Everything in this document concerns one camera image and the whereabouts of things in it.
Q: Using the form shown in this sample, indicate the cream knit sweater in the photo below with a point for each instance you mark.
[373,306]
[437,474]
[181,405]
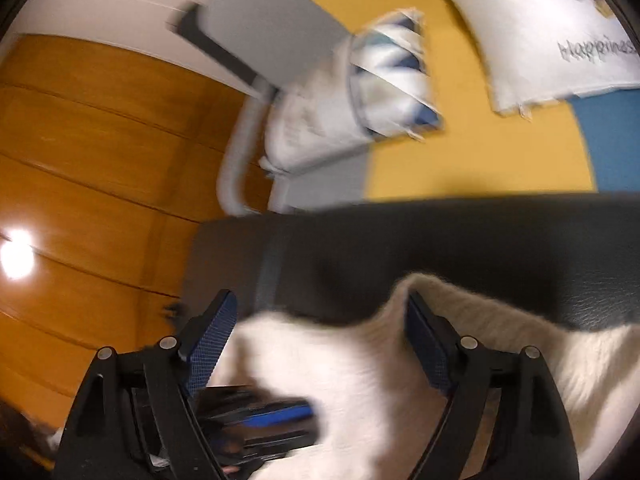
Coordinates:
[375,407]

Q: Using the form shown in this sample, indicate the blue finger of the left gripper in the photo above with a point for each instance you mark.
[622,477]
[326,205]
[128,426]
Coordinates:
[275,413]

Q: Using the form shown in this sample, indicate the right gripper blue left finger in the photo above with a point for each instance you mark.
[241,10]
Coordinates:
[203,339]

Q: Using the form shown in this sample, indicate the geometric pattern pillow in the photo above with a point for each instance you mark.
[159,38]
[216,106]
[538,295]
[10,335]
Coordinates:
[374,86]

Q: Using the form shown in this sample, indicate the grey yellow blue sofa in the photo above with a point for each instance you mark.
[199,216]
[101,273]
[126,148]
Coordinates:
[583,144]

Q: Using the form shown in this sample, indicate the white deer print pillow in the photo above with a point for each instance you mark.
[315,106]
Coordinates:
[541,51]

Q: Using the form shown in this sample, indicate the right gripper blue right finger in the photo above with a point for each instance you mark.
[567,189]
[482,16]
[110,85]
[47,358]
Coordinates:
[434,342]

